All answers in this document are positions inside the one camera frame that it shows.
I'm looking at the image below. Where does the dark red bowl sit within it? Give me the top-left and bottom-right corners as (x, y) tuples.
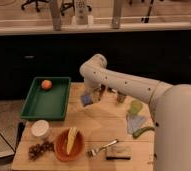
(100, 85), (106, 98)

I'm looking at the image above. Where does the black office chair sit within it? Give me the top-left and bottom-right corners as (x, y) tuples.
(21, 0), (49, 12)

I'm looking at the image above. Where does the wooden post right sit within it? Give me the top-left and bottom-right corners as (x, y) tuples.
(111, 0), (122, 29)

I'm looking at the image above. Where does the white labelled box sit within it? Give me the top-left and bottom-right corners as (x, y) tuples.
(74, 0), (88, 25)

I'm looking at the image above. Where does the green cucumber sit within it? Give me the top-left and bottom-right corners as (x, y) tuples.
(132, 126), (155, 139)

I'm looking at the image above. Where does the bunch of dark grapes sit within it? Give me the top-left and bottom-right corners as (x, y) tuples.
(28, 141), (54, 160)

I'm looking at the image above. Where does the orange bowl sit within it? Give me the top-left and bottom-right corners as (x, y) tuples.
(54, 129), (85, 162)

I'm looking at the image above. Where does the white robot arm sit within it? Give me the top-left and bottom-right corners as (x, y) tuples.
(80, 54), (191, 171)

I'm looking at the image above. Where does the light blue cloth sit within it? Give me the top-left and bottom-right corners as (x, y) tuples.
(126, 114), (146, 134)

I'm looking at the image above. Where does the orange fruit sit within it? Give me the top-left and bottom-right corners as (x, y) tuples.
(41, 80), (52, 90)

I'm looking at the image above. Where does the wooden post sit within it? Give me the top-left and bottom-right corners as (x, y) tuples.
(49, 0), (62, 31)
(111, 0), (122, 29)

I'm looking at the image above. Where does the blue sponge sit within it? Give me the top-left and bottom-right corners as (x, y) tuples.
(80, 94), (92, 106)

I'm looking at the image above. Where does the wooden post left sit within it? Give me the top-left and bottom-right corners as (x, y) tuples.
(49, 0), (62, 31)

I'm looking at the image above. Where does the black cable at left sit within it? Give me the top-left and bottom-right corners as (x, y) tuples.
(0, 121), (17, 154)

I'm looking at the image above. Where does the green plastic tray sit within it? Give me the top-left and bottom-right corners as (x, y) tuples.
(21, 77), (71, 121)

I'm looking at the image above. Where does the black-edged scrub sponge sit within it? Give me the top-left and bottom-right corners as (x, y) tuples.
(105, 144), (131, 160)

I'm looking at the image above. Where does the green plastic cup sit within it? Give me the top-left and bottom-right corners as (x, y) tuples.
(129, 100), (143, 115)

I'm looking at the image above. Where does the yellow corn cob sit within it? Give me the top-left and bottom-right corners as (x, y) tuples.
(66, 127), (78, 154)

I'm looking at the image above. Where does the white round container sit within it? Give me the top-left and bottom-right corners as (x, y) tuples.
(31, 120), (50, 139)

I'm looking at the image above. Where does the metal measuring cup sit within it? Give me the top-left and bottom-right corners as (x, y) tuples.
(117, 94), (126, 103)

